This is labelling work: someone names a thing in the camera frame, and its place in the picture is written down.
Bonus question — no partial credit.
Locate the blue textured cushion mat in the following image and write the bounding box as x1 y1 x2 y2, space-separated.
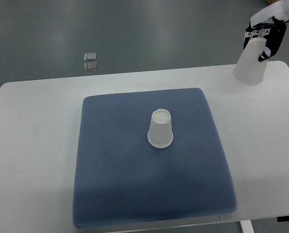
73 88 237 229

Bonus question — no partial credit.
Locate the white paper cup on mat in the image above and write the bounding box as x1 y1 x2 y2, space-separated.
147 109 173 149

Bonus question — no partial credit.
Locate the white table leg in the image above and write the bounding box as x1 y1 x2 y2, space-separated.
240 220 254 233

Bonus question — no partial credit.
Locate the white paper cup carried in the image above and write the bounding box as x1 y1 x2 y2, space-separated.
231 37 267 86

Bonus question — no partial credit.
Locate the black table control panel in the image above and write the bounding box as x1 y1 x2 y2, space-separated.
277 216 289 222

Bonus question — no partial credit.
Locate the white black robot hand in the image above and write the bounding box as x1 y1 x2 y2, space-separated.
243 0 289 62

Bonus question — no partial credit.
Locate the upper floor outlet plate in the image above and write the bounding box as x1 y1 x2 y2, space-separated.
84 52 96 61

